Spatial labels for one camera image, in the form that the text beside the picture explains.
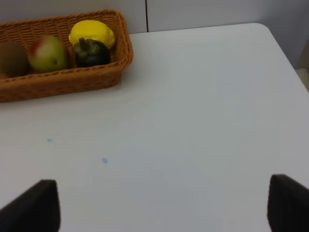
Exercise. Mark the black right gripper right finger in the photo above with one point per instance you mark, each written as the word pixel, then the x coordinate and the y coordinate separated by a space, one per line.
pixel 288 205

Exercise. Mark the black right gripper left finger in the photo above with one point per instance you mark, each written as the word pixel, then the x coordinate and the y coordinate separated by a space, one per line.
pixel 35 210

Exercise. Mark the brown kiwi fruit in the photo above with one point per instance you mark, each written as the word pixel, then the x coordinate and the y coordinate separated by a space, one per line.
pixel 13 59

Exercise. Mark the green red pear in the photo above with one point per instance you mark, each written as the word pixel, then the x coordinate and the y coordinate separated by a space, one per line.
pixel 48 54

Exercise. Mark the dark purple mangosteen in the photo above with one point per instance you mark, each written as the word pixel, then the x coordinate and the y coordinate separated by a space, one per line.
pixel 89 53

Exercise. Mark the yellow lemon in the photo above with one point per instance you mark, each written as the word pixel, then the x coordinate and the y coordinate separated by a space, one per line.
pixel 92 29

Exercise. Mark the orange wicker basket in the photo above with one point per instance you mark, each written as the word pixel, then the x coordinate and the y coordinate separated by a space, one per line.
pixel 39 85

